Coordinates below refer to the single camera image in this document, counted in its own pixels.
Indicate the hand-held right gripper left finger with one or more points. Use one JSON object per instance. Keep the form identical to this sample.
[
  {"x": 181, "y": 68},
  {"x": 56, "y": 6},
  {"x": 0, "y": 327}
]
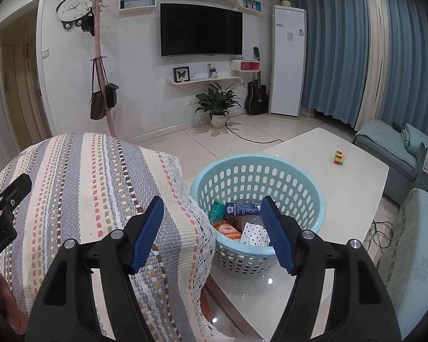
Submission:
[{"x": 148, "y": 235}]

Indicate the small teal container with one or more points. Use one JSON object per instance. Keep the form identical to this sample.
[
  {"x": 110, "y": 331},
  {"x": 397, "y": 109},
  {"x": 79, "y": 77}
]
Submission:
[{"x": 217, "y": 211}]

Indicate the black butterfly picture frame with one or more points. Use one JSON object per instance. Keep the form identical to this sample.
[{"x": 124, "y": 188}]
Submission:
[{"x": 181, "y": 74}]

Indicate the striped woven cloth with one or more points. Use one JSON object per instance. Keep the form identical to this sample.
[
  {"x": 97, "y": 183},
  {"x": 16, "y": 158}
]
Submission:
[{"x": 92, "y": 185}]

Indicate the wide blue wall box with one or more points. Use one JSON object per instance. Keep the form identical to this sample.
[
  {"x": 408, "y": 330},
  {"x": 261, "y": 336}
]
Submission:
[{"x": 137, "y": 0}]

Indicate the potted green plant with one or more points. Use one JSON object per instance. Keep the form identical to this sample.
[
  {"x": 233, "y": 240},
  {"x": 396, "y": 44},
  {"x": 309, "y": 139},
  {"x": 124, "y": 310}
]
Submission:
[{"x": 217, "y": 101}]

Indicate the round wall clock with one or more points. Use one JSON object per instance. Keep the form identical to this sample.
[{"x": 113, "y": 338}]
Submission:
[{"x": 73, "y": 7}]

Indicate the brown hanging bag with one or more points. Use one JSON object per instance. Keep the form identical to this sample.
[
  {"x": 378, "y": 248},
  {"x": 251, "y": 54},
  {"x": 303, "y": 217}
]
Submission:
[{"x": 97, "y": 107}]

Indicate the black remote control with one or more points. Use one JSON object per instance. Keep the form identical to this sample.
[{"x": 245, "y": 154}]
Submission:
[{"x": 397, "y": 126}]

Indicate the short white wall shelf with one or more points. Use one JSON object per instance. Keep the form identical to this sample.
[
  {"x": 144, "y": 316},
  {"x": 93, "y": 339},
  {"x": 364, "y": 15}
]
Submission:
[{"x": 203, "y": 80}]

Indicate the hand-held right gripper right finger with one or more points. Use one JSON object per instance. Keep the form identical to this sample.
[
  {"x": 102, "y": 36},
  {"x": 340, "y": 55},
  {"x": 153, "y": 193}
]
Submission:
[{"x": 276, "y": 235}]

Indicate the beige curtain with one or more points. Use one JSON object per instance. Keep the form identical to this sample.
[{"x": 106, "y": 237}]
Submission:
[{"x": 372, "y": 53}]

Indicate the small blue wall box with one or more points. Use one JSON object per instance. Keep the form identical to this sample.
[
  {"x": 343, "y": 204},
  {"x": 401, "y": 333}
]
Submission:
[{"x": 251, "y": 4}]

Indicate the black flat television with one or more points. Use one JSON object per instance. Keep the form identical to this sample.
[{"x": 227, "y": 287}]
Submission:
[{"x": 199, "y": 30}]

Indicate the teal sofa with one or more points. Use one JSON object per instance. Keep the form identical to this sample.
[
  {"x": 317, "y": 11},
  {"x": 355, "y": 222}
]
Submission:
[{"x": 381, "y": 153}]

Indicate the white coffee table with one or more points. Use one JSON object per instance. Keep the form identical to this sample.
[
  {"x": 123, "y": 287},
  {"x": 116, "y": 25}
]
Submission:
[{"x": 349, "y": 185}]

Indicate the folded teal blanket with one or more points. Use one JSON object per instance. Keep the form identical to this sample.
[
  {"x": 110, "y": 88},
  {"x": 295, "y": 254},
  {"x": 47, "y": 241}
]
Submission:
[{"x": 415, "y": 139}]

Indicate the brown packet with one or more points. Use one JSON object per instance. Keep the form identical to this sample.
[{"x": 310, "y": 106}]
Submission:
[{"x": 250, "y": 219}]

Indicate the small dark hanging bag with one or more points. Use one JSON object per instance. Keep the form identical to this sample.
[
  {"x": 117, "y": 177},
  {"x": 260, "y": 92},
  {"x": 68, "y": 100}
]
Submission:
[{"x": 88, "y": 23}]

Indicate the person's left forearm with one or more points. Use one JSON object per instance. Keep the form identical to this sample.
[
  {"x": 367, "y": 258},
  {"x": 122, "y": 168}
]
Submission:
[{"x": 9, "y": 299}]

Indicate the small pen holder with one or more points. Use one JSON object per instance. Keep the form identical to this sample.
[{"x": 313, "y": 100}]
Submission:
[{"x": 213, "y": 73}]

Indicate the white polka dot packet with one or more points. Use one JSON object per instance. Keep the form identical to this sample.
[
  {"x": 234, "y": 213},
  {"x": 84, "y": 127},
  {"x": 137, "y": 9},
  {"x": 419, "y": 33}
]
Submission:
[{"x": 255, "y": 236}]

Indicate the white standing air conditioner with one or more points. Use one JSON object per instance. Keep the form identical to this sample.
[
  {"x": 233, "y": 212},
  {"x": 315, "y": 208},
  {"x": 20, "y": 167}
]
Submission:
[{"x": 287, "y": 60}]

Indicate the pink coat rack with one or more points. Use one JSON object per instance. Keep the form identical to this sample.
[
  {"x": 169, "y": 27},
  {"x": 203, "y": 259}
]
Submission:
[{"x": 99, "y": 42}]

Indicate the dark blue carton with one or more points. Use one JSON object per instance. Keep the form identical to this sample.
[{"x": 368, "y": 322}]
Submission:
[{"x": 240, "y": 208}]

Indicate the red white wall box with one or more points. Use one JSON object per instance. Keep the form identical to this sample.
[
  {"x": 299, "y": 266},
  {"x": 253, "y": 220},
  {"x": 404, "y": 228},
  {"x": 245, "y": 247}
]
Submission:
[{"x": 245, "y": 66}]

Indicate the orange snack packet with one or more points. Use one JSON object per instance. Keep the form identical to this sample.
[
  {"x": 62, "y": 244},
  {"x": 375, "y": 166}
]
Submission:
[{"x": 228, "y": 231}]

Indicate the white light switch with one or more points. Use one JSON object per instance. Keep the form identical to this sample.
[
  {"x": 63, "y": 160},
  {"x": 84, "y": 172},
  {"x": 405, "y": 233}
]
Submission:
[{"x": 45, "y": 52}]

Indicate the blue curtain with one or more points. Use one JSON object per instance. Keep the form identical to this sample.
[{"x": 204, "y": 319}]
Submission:
[
  {"x": 335, "y": 53},
  {"x": 413, "y": 64}
]

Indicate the black hanging bag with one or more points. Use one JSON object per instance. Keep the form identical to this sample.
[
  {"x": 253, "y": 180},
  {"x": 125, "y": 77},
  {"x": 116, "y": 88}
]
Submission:
[{"x": 111, "y": 96}]

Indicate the light blue plastic basket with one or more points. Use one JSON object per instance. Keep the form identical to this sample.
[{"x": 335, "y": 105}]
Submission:
[{"x": 249, "y": 251}]

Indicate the black acoustic guitar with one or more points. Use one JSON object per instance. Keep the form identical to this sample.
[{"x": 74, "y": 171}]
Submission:
[{"x": 256, "y": 96}]

